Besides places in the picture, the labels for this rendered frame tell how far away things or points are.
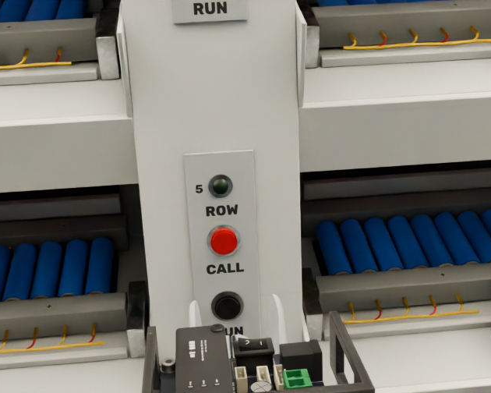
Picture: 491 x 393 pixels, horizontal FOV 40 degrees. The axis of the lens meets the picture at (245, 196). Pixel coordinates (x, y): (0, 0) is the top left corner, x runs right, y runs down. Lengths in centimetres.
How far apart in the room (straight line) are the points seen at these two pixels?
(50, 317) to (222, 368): 29
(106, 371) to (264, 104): 22
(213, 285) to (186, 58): 14
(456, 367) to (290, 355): 27
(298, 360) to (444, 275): 30
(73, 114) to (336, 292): 23
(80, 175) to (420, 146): 20
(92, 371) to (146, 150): 18
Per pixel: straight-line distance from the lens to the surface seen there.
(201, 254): 41
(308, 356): 24
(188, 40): 38
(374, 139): 42
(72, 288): 53
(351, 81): 43
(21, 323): 52
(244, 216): 40
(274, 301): 31
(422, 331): 52
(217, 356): 24
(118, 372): 49
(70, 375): 50
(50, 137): 40
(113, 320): 51
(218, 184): 39
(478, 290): 55
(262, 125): 39
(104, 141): 40
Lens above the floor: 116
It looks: 17 degrees down
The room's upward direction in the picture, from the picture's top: 3 degrees counter-clockwise
